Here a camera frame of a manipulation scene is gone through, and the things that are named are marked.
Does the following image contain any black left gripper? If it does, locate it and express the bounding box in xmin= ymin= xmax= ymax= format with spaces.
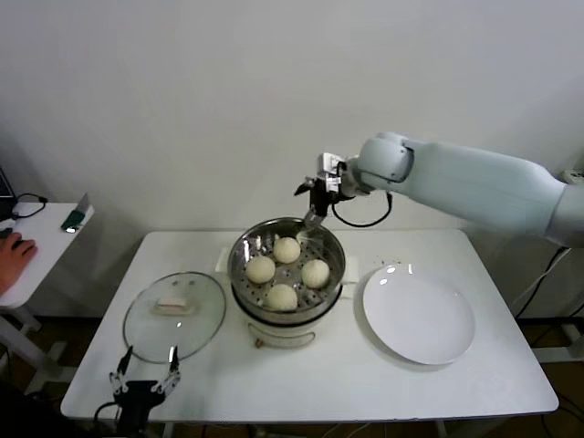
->
xmin=108 ymin=344 xmax=183 ymax=406

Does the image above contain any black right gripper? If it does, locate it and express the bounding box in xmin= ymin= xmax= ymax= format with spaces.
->
xmin=293 ymin=179 xmax=341 ymax=228

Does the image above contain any white steamed baozi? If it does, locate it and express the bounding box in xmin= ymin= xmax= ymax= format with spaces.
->
xmin=245 ymin=255 xmax=276 ymax=285
xmin=301 ymin=259 xmax=331 ymax=290
xmin=273 ymin=236 xmax=302 ymax=265
xmin=265 ymin=283 xmax=299 ymax=313

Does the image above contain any round glass lid cream handle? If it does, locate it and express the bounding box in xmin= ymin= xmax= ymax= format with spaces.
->
xmin=122 ymin=271 xmax=228 ymax=365

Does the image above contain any stainless steel steamer basket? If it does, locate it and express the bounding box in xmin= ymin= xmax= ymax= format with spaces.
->
xmin=226 ymin=217 xmax=348 ymax=317

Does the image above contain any stainless steel steamer pot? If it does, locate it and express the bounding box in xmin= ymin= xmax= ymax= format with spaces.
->
xmin=214 ymin=245 xmax=360 ymax=350

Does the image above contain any person's bare hand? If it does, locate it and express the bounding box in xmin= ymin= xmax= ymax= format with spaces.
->
xmin=0 ymin=232 xmax=40 ymax=298

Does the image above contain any white side table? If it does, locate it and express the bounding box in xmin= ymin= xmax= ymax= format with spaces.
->
xmin=0 ymin=202 xmax=96 ymax=393

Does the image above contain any round white plate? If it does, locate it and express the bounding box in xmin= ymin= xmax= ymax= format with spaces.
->
xmin=362 ymin=263 xmax=477 ymax=367

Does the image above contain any green and white gadget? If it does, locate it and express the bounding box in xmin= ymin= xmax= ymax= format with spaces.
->
xmin=59 ymin=192 xmax=91 ymax=235

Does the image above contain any dark computer monitor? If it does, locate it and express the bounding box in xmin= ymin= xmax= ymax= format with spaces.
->
xmin=0 ymin=165 xmax=17 ymax=220

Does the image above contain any black right camera cable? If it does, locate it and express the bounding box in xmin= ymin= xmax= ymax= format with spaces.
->
xmin=330 ymin=191 xmax=395 ymax=228

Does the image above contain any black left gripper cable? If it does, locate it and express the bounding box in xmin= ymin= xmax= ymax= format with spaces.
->
xmin=93 ymin=401 xmax=122 ymax=438

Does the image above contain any thin black desk cable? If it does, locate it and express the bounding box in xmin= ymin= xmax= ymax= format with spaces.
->
xmin=10 ymin=193 xmax=48 ymax=221

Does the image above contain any white power cable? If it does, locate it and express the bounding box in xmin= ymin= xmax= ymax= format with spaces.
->
xmin=512 ymin=267 xmax=551 ymax=306

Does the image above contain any black power cable with adapter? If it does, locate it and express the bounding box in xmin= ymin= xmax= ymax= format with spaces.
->
xmin=514 ymin=245 xmax=572 ymax=317

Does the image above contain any white floor frame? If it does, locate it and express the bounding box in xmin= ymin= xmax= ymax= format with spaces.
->
xmin=537 ymin=313 xmax=584 ymax=364

